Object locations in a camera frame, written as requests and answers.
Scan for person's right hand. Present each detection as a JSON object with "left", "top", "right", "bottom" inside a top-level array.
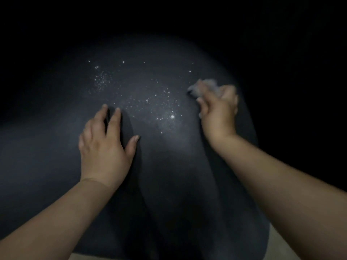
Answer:
[{"left": 187, "top": 82, "right": 239, "bottom": 146}]

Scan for person's left hand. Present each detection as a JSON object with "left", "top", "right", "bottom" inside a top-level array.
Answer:
[{"left": 78, "top": 103, "right": 140, "bottom": 190}]

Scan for grey wiping cloth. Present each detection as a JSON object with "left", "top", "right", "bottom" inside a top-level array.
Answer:
[{"left": 190, "top": 79, "right": 227, "bottom": 98}]

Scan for person's right forearm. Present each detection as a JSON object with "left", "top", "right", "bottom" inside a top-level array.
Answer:
[{"left": 208, "top": 134, "right": 347, "bottom": 260}]

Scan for person's left forearm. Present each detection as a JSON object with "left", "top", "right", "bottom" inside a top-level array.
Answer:
[{"left": 0, "top": 178, "right": 121, "bottom": 260}]

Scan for dark grey curved body panel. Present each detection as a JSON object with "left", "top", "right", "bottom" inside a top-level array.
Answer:
[{"left": 0, "top": 35, "right": 271, "bottom": 260}]

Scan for scattered white specks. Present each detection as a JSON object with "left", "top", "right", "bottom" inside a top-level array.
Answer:
[{"left": 87, "top": 60, "right": 193, "bottom": 135}]

